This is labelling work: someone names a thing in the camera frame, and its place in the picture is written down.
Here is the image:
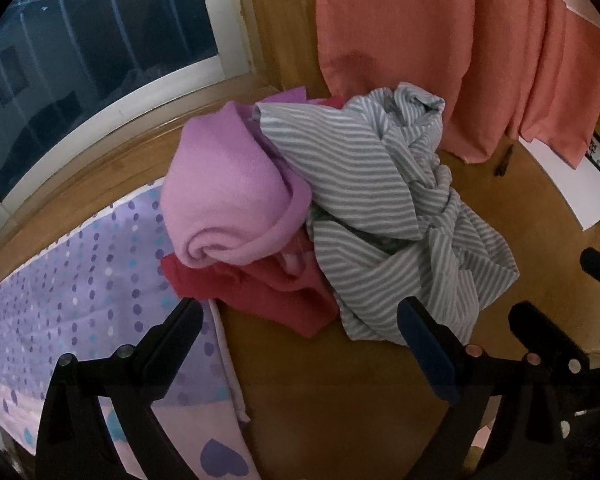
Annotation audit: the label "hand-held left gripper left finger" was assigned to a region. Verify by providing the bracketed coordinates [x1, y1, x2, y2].
[34, 298, 204, 480]

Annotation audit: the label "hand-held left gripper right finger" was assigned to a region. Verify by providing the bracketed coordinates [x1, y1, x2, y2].
[396, 296, 570, 480]

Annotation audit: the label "striped grey shirt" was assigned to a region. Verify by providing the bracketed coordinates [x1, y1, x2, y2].
[252, 82, 521, 348]

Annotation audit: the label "white paper sheet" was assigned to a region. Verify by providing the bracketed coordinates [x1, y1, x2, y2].
[517, 135, 600, 231]

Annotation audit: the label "red cloth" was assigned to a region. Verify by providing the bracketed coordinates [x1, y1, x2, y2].
[160, 95, 346, 338]

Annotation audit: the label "purple dotted bedsheet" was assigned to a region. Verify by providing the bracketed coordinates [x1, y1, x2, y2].
[0, 180, 261, 480]

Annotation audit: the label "pink fleece cloth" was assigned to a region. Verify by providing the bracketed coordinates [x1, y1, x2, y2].
[160, 86, 313, 268]

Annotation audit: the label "window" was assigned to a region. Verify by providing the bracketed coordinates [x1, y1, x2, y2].
[0, 0, 258, 233]

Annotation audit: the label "salmon curtain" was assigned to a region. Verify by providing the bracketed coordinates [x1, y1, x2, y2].
[314, 0, 600, 171]

